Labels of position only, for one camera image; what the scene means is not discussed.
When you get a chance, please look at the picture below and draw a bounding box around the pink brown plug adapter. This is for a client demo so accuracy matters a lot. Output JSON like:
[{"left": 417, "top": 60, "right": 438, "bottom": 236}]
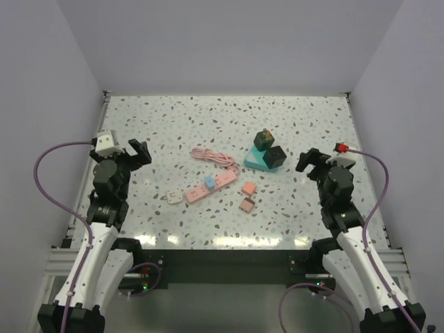
[{"left": 239, "top": 198, "right": 255, "bottom": 214}]

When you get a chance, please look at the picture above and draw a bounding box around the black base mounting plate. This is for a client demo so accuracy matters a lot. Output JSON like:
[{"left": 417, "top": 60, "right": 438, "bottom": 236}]
[{"left": 119, "top": 249, "right": 336, "bottom": 293}]

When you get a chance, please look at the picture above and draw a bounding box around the teal triangular socket base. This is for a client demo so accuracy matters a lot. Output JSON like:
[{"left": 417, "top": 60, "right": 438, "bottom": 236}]
[{"left": 244, "top": 146, "right": 280, "bottom": 173}]

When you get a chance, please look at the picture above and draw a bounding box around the blue plug adapter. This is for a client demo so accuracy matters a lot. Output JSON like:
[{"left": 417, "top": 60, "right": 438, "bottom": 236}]
[{"left": 205, "top": 176, "right": 216, "bottom": 191}]

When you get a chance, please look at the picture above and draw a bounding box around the white square plug adapter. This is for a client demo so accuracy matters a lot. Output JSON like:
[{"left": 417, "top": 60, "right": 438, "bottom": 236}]
[{"left": 161, "top": 188, "right": 183, "bottom": 205}]

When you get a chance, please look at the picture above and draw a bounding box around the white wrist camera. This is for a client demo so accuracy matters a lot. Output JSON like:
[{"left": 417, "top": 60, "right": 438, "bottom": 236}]
[
  {"left": 95, "top": 130, "right": 125, "bottom": 157},
  {"left": 326, "top": 143, "right": 357, "bottom": 169}
]

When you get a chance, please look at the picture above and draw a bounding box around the orange plug adapter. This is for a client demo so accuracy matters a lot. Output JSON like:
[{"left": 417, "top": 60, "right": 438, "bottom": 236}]
[{"left": 241, "top": 182, "right": 257, "bottom": 196}]

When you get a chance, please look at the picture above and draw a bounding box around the black cube adapter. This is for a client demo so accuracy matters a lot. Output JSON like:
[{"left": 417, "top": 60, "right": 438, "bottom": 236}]
[{"left": 263, "top": 146, "right": 287, "bottom": 169}]

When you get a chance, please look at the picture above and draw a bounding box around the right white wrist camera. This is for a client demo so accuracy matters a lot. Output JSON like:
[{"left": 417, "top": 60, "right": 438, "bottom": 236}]
[{"left": 326, "top": 143, "right": 357, "bottom": 169}]

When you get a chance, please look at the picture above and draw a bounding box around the pink coiled power cord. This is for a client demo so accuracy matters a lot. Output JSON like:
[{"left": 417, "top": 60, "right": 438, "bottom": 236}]
[{"left": 191, "top": 146, "right": 241, "bottom": 174}]

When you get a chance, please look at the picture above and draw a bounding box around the green cube adapter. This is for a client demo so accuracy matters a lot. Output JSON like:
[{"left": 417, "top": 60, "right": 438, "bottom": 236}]
[{"left": 253, "top": 129, "right": 275, "bottom": 152}]

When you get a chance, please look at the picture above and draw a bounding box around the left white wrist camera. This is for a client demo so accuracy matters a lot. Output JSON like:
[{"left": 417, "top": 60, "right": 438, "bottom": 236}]
[{"left": 95, "top": 130, "right": 125, "bottom": 157}]

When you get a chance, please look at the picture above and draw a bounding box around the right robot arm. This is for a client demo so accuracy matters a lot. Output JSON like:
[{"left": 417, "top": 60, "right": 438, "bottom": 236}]
[{"left": 296, "top": 144, "right": 426, "bottom": 332}]

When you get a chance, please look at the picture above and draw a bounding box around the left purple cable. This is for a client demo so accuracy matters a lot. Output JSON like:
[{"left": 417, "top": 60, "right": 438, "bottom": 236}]
[{"left": 33, "top": 139, "right": 99, "bottom": 333}]

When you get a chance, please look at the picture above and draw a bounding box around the pink power strip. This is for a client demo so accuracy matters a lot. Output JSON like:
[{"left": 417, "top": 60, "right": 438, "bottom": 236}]
[{"left": 185, "top": 170, "right": 237, "bottom": 203}]

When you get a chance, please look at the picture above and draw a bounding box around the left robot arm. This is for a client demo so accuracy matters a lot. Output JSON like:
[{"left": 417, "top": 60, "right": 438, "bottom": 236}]
[{"left": 37, "top": 135, "right": 152, "bottom": 332}]

